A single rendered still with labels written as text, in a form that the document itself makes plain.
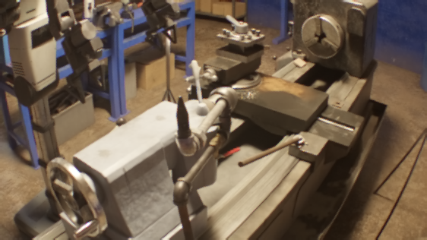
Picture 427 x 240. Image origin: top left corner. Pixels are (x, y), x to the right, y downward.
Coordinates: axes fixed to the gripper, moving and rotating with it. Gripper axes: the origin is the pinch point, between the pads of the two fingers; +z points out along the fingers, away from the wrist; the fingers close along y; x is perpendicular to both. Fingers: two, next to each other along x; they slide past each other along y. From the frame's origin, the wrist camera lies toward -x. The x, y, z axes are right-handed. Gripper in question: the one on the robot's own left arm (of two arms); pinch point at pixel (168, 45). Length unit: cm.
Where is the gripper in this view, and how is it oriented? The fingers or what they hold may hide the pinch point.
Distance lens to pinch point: 149.8
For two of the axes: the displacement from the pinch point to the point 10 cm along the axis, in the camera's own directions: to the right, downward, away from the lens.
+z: 4.4, 8.6, 2.4
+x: -8.0, 2.6, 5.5
